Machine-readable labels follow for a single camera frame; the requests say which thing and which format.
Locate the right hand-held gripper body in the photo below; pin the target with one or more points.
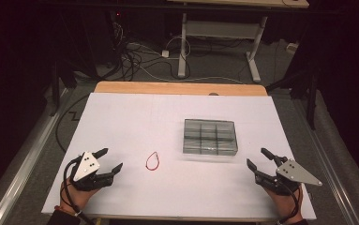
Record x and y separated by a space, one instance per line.
296 173

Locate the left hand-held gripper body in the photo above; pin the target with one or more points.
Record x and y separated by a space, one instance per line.
86 167

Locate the clear grey compartment box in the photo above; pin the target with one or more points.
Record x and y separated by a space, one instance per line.
210 137

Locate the person's left hand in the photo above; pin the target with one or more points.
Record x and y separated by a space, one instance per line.
80 198

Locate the person's right hand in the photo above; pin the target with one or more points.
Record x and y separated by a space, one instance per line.
285 204

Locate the black stand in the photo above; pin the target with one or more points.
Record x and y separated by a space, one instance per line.
311 103
55 87

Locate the wooden table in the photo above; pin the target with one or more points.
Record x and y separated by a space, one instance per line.
167 88

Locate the white power adapter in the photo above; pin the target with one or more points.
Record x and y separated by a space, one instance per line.
165 53

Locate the black device with red light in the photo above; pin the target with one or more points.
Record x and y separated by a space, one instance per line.
117 18

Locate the metal floor rail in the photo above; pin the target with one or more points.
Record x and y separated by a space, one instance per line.
24 162
327 162

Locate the white desk frame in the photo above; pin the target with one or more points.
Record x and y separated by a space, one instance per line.
182 47

